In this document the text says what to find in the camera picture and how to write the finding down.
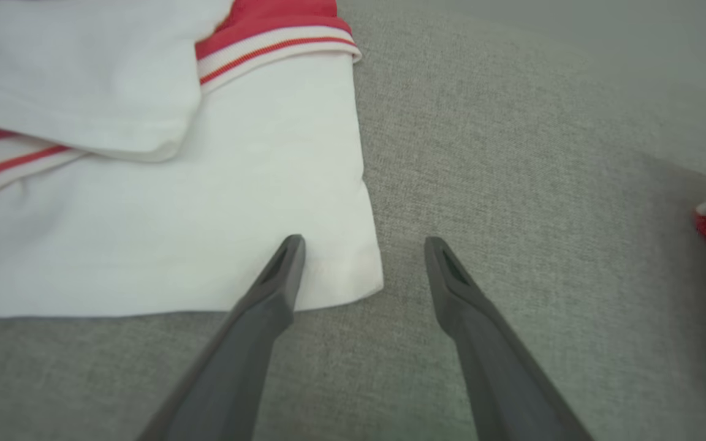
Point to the red and white polo shirt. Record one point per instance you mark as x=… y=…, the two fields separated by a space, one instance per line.
x=144 y=214

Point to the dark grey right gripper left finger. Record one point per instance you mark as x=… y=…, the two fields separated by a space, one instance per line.
x=242 y=355

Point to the grey fabric sofa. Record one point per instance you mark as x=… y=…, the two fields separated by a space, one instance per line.
x=512 y=184

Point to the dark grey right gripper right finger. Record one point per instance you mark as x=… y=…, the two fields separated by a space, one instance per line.
x=488 y=355

